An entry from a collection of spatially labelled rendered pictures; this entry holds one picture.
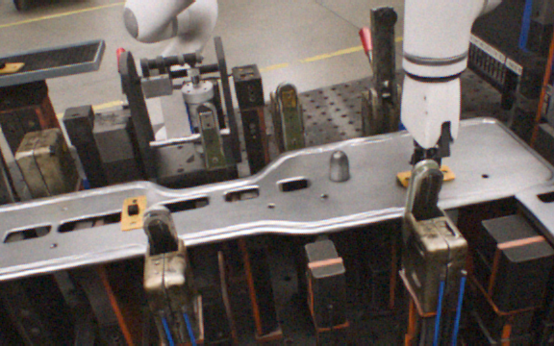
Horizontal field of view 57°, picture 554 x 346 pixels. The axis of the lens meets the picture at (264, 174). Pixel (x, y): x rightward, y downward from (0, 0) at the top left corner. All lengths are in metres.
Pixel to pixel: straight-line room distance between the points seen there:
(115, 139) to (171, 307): 0.39
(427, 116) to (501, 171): 0.20
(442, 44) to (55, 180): 0.67
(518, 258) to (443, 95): 0.24
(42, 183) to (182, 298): 0.41
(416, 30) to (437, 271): 0.31
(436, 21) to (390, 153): 0.30
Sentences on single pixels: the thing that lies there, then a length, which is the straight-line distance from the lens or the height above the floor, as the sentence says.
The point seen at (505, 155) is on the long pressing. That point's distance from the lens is 0.93.
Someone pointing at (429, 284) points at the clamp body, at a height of 0.99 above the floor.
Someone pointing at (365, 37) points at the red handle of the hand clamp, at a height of 1.14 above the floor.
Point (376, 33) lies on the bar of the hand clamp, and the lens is 0.93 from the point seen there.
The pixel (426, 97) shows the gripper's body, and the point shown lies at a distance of 0.73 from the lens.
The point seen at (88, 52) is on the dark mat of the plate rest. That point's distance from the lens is 1.11.
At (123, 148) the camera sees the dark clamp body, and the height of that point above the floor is 1.04.
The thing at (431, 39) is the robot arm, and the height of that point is 1.24.
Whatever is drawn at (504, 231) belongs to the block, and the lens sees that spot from 0.81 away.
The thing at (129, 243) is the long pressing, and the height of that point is 1.00.
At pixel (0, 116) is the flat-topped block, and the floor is 1.08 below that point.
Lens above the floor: 1.49
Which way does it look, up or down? 34 degrees down
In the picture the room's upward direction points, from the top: 8 degrees counter-clockwise
